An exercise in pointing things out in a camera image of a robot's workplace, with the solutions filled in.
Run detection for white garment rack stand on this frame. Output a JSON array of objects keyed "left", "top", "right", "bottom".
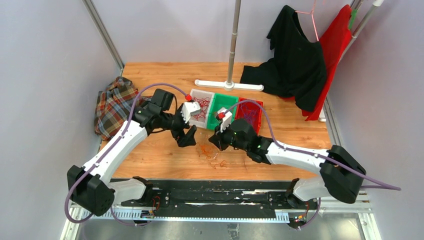
[{"left": 194, "top": 0, "right": 264, "bottom": 92}]

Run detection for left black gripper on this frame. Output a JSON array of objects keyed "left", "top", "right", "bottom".
[{"left": 160, "top": 106, "right": 197, "bottom": 147}]

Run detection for black t-shirt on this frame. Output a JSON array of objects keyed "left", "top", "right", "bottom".
[{"left": 240, "top": 5, "right": 327, "bottom": 112}]

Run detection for white plastic bin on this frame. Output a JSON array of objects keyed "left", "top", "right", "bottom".
[{"left": 189, "top": 88, "right": 215, "bottom": 129}]

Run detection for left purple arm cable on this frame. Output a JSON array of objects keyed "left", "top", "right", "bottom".
[{"left": 64, "top": 82, "right": 194, "bottom": 225}]

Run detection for red t-shirt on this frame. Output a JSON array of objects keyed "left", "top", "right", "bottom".
[{"left": 301, "top": 5, "right": 352, "bottom": 121}]

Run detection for aluminium frame rail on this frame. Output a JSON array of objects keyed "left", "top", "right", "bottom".
[{"left": 82, "top": 0, "right": 125, "bottom": 76}]

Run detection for green clothes hanger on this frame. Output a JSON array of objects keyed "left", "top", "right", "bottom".
[{"left": 347, "top": 9, "right": 358, "bottom": 30}]

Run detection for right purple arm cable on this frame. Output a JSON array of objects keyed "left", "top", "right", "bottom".
[{"left": 215, "top": 99, "right": 402, "bottom": 192}]

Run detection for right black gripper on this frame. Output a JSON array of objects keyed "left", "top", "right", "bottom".
[{"left": 208, "top": 121, "right": 249, "bottom": 152}]

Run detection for red plastic bin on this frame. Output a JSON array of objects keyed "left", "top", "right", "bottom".
[{"left": 234, "top": 102, "right": 263, "bottom": 134}]

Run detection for green plastic bin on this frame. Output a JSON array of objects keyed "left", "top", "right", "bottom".
[{"left": 206, "top": 93, "right": 239, "bottom": 130}]

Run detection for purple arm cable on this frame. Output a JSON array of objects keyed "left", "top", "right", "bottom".
[
  {"left": 64, "top": 82, "right": 194, "bottom": 225},
  {"left": 215, "top": 99, "right": 402, "bottom": 192}
]

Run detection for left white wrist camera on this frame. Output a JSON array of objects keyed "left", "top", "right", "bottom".
[{"left": 181, "top": 101, "right": 202, "bottom": 124}]

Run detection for plaid flannel shirt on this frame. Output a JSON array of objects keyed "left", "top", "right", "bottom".
[{"left": 94, "top": 76, "right": 139, "bottom": 141}]

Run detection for red purple wire bundle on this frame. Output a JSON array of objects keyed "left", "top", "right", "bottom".
[{"left": 195, "top": 142, "right": 228, "bottom": 170}]

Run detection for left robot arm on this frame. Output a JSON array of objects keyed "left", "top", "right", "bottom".
[{"left": 65, "top": 89, "right": 201, "bottom": 216}]

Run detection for pink clothes hanger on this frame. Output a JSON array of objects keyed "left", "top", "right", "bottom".
[{"left": 295, "top": 0, "right": 320, "bottom": 42}]

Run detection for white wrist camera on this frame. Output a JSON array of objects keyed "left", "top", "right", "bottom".
[
  {"left": 181, "top": 101, "right": 202, "bottom": 124},
  {"left": 216, "top": 107, "right": 233, "bottom": 133}
]

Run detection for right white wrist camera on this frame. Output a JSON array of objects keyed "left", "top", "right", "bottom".
[{"left": 216, "top": 107, "right": 233, "bottom": 133}]

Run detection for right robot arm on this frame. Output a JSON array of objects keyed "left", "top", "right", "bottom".
[{"left": 208, "top": 119, "right": 366, "bottom": 209}]

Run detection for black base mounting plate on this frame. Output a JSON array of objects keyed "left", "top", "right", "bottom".
[{"left": 120, "top": 179, "right": 317, "bottom": 219}]

